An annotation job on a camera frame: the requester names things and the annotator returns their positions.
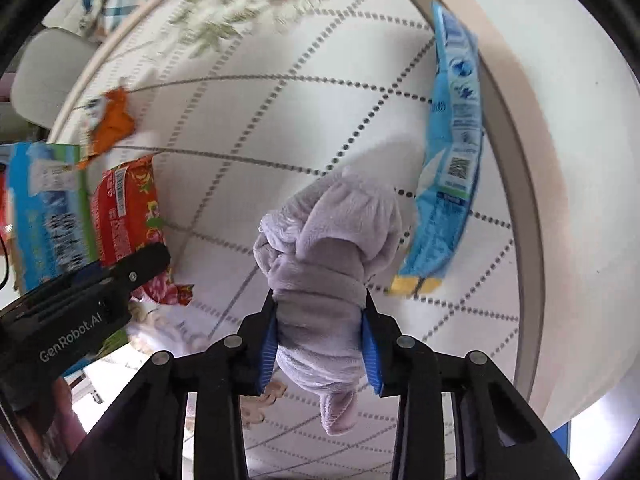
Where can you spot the red floral snack packet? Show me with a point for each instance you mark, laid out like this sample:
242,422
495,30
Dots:
132,210

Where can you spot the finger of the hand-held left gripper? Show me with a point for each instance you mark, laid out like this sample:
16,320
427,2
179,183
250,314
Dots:
140,262

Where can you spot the blue snack packet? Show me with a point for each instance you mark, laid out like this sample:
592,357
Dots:
447,155

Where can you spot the white dotted-grid blanket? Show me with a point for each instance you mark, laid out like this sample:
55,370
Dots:
310,160

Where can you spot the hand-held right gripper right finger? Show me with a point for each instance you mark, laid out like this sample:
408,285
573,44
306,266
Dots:
370,355

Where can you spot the lavender plush cloth roll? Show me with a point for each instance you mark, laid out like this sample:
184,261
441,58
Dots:
320,260

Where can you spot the white chair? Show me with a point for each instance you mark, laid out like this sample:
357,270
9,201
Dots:
47,77

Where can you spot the orange snack packet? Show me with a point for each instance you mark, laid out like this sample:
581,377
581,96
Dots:
107,122

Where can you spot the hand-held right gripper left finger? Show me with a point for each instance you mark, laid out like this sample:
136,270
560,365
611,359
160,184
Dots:
266,355

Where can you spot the blue and green box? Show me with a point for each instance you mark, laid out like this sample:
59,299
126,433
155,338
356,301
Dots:
47,210

